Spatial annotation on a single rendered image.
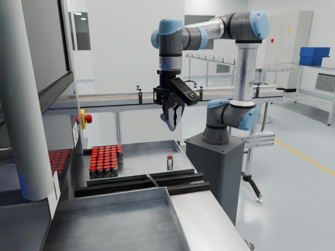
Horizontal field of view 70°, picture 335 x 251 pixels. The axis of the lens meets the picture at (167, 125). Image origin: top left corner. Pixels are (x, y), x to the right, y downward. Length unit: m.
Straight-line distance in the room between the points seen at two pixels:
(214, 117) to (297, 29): 6.19
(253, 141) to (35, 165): 2.08
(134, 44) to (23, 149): 2.13
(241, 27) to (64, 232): 0.99
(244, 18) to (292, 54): 6.18
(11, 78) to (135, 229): 0.50
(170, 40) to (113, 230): 0.55
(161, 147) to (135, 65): 1.40
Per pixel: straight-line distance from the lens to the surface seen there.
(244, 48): 1.16
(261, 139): 2.26
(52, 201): 0.54
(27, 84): 0.20
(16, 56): 0.20
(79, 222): 0.68
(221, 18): 1.20
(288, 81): 7.38
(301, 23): 7.39
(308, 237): 2.13
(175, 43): 0.78
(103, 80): 2.32
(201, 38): 0.87
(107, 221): 0.67
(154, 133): 2.50
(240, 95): 1.19
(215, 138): 1.30
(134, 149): 1.01
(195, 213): 0.68
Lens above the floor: 1.31
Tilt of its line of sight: 19 degrees down
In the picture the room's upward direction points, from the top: straight up
